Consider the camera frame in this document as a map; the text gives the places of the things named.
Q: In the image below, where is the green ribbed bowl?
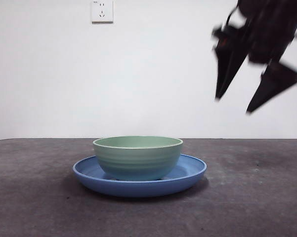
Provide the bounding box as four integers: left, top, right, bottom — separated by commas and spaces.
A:
92, 135, 184, 181

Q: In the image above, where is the blue round plate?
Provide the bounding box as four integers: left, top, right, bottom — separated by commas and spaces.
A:
72, 153, 208, 198

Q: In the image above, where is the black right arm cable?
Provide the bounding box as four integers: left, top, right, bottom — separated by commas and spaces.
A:
222, 6, 248, 29

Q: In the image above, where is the white wall socket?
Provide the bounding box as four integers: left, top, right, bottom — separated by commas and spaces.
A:
91, 0, 114, 25

